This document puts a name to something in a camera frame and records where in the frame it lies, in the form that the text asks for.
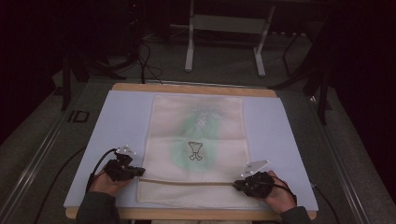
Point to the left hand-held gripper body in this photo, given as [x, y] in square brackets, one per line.
[121, 169]

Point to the white table board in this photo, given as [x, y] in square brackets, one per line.
[193, 89]

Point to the aluminium floor rail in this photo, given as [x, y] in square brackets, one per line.
[34, 165]
[342, 168]

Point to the white printed cloth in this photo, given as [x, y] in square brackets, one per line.
[174, 124]

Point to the white metal stand frame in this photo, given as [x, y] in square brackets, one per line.
[229, 24]

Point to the black stand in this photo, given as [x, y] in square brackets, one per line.
[67, 81]
[322, 93]

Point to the person's right hand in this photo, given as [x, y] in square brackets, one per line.
[280, 196]

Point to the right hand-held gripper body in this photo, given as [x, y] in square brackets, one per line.
[257, 183]

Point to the light blue mat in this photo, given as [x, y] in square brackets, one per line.
[124, 124]

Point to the person's left hand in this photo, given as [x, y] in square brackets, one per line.
[106, 185]

